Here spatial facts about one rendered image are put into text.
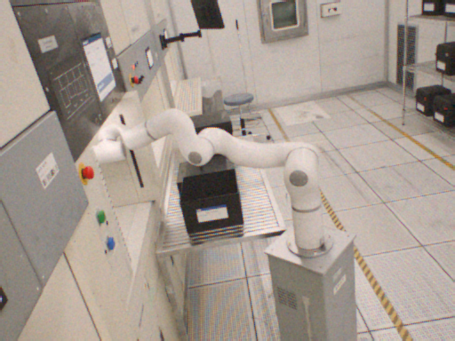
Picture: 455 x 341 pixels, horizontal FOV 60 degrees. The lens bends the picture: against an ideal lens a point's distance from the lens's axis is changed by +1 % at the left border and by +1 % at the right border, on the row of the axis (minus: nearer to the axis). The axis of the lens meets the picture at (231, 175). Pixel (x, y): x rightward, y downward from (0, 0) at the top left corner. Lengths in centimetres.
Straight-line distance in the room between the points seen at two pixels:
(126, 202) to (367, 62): 500
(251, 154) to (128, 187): 77
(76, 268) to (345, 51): 560
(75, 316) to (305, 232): 88
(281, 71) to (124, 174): 440
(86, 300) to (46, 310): 11
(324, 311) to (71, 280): 99
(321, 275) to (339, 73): 499
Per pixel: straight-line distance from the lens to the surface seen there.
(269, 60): 603
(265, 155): 149
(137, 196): 203
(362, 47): 638
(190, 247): 181
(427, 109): 470
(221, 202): 180
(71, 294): 117
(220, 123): 251
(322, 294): 164
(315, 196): 152
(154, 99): 335
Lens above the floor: 177
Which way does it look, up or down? 25 degrees down
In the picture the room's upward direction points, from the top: 10 degrees counter-clockwise
